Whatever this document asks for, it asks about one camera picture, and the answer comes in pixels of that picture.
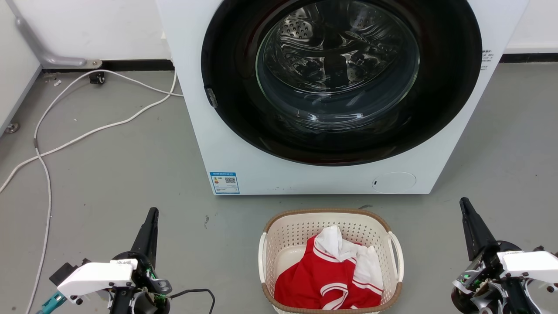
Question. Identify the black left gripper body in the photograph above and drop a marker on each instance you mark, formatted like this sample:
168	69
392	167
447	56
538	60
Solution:
152	285

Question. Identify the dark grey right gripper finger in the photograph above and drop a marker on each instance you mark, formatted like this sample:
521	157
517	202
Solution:
475	231

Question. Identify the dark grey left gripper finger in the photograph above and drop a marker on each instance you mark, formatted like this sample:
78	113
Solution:
146	237

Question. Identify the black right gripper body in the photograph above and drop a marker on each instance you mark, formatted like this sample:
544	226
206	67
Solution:
479	279

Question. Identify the cream plastic laundry basket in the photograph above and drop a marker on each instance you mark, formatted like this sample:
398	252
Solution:
287	235

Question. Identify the blue energy label sticker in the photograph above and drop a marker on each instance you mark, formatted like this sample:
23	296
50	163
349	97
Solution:
224	182

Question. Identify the white front-load washing machine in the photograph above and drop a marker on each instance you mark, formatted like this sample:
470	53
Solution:
226	148

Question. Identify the round black washer door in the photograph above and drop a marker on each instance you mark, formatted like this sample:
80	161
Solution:
440	87

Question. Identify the red and white garment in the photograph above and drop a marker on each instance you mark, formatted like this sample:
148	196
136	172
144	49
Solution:
314	279

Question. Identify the small black caster wheel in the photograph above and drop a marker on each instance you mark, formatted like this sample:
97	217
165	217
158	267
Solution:
97	78

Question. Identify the small printed warning label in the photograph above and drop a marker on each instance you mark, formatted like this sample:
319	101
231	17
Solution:
486	60

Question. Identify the round metal cabinet foot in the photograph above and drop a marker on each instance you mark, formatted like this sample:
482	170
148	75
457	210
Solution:
12	127

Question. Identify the grey metal pipe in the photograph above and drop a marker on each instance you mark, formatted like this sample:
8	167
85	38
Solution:
48	58

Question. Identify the white cabinet panel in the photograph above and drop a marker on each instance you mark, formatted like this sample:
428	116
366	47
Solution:
13	65

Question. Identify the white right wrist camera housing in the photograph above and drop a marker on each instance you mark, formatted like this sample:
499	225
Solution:
529	263

